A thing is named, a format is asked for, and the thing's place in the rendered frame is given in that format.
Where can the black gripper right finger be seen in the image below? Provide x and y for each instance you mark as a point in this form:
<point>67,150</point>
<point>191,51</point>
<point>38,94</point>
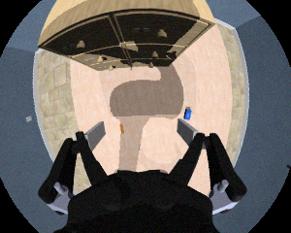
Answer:
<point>226,187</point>

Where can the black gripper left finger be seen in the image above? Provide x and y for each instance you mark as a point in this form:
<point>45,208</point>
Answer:
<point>54,191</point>

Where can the dark brown wooden chest of drawers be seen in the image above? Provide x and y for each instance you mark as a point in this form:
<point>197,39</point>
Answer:
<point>68,13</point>

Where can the tan wooden drawer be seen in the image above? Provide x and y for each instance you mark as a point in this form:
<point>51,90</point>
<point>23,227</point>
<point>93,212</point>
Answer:
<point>111,65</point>
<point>143,27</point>
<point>101,55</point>
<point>152,62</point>
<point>92,34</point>
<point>153,50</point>

